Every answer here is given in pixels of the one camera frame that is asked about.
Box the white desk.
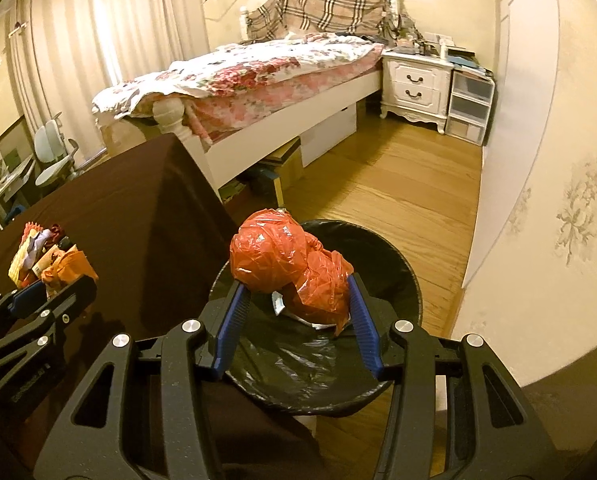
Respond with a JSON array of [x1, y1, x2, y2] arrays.
[[0, 155, 36, 223]]

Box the white under-bed drawer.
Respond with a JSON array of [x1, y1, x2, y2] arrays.
[[301, 105, 358, 168]]

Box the white wardrobe door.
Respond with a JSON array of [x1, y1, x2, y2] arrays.
[[461, 0, 563, 291]]

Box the clutter on nightstand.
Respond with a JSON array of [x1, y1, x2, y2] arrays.
[[393, 30, 494, 78]]

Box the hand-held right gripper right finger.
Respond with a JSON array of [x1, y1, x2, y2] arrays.
[[347, 274, 562, 480]]

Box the large orange plastic bag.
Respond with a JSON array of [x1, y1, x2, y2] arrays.
[[229, 208, 354, 338]]

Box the yellow snack packet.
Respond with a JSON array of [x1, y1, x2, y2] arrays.
[[8, 237, 40, 289]]

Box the cardboard box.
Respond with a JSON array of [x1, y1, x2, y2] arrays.
[[261, 137, 304, 206]]

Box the pile of clothes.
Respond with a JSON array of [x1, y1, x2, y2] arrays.
[[379, 0, 429, 52]]

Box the cream curtains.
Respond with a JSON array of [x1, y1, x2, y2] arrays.
[[8, 0, 209, 161]]

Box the clear plastic drawer unit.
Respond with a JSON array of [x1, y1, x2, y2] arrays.
[[446, 67, 495, 146]]

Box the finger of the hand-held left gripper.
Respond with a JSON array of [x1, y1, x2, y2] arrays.
[[0, 282, 49, 346], [0, 276, 99, 376]]

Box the bed with floral duvet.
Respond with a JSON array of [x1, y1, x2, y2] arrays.
[[148, 0, 409, 202]]

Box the white office chair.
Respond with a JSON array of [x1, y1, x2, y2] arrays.
[[32, 119, 82, 189]]

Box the brown paper packet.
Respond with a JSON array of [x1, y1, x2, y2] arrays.
[[31, 255, 59, 282]]

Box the round bin with black liner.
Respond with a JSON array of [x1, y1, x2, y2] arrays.
[[208, 219, 423, 418]]

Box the beige plaid blanket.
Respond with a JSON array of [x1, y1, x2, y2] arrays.
[[246, 0, 387, 43]]

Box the floral quilt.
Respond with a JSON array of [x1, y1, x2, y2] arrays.
[[91, 32, 385, 128]]

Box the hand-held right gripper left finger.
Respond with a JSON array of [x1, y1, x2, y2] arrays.
[[33, 280, 252, 480]]

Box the white nightstand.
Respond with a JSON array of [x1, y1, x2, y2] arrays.
[[379, 47, 454, 135]]

